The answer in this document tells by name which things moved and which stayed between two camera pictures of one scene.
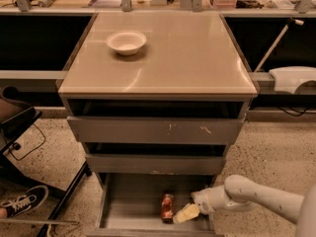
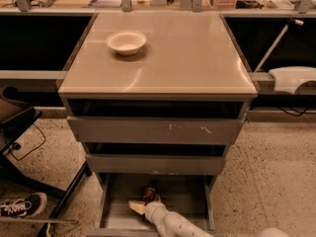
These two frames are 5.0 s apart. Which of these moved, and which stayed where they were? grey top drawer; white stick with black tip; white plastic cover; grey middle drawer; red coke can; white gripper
Moved: red coke can; white gripper
Stayed: white plastic cover; grey top drawer; white stick with black tip; grey middle drawer
